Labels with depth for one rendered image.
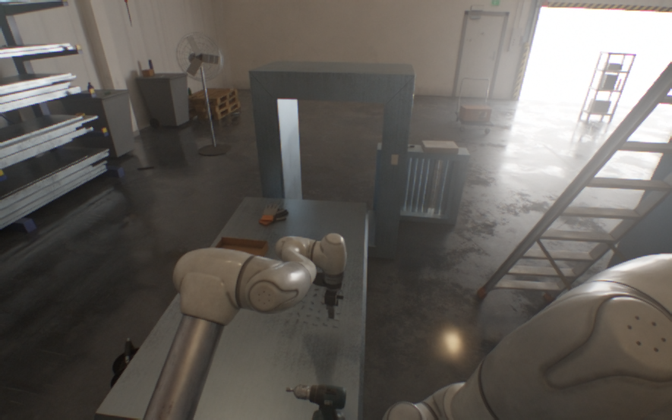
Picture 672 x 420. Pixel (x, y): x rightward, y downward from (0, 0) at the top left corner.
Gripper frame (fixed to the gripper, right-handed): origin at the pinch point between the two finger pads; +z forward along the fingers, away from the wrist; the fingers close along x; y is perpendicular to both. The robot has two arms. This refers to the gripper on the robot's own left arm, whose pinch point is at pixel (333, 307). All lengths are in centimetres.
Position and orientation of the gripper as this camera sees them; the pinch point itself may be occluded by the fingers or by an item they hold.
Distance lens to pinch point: 156.0
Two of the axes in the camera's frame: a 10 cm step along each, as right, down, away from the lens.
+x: 2.3, -4.8, 8.5
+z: 0.0, 8.7, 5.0
